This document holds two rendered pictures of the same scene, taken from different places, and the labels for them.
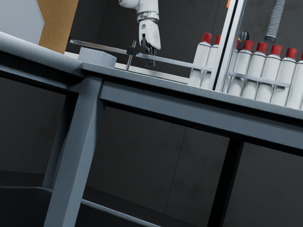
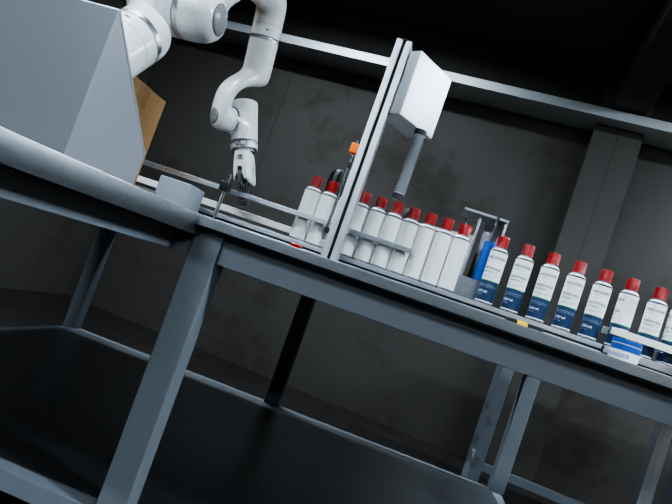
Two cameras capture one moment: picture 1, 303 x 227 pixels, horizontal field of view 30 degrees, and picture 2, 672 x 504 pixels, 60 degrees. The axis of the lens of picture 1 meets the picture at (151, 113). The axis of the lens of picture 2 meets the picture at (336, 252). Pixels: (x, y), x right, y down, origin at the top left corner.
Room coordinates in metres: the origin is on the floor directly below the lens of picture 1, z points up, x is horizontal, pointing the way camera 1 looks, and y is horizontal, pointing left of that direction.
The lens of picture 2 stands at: (0.32, 0.29, 0.78)
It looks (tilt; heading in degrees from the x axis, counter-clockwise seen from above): 3 degrees up; 342
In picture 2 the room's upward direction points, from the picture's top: 19 degrees clockwise
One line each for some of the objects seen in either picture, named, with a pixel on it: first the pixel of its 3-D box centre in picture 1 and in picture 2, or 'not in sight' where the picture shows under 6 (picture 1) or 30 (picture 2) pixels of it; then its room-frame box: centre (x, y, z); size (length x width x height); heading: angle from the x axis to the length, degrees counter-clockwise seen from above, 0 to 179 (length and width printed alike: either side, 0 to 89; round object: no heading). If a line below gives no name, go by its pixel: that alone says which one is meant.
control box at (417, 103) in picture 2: not in sight; (413, 96); (1.88, -0.27, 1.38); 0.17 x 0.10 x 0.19; 119
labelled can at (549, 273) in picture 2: not in sight; (544, 287); (1.72, -0.78, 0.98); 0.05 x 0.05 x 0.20
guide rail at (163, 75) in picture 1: (152, 73); (243, 214); (2.16, 0.04, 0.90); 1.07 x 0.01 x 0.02; 64
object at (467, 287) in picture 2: not in sight; (471, 256); (1.90, -0.63, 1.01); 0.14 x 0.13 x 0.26; 64
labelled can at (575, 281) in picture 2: not in sight; (570, 296); (1.69, -0.85, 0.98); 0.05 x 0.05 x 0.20
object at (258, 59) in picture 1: (255, 71); (371, 229); (1.95, -0.31, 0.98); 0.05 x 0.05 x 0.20
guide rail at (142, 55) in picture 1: (147, 56); (242, 194); (2.09, 0.07, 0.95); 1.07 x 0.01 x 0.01; 64
